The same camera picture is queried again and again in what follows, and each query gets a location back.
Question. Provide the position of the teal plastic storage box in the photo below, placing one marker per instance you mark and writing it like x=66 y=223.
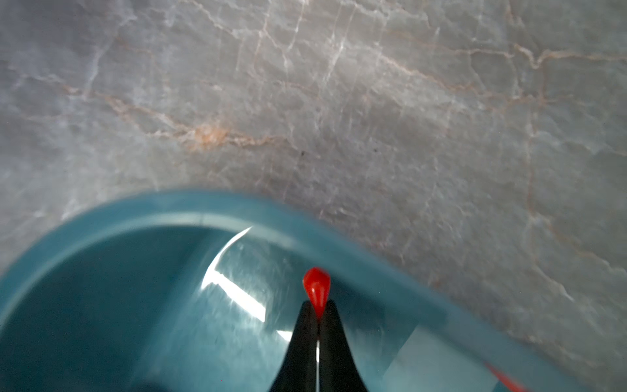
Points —
x=200 y=291

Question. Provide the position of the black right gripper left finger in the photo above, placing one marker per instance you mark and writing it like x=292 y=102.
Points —
x=299 y=368

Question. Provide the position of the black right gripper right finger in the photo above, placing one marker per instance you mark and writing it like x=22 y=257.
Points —
x=337 y=369

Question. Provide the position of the red sleeve lone piece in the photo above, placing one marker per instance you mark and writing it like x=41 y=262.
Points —
x=504 y=383

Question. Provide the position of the red sleeve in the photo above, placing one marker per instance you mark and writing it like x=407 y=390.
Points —
x=317 y=284

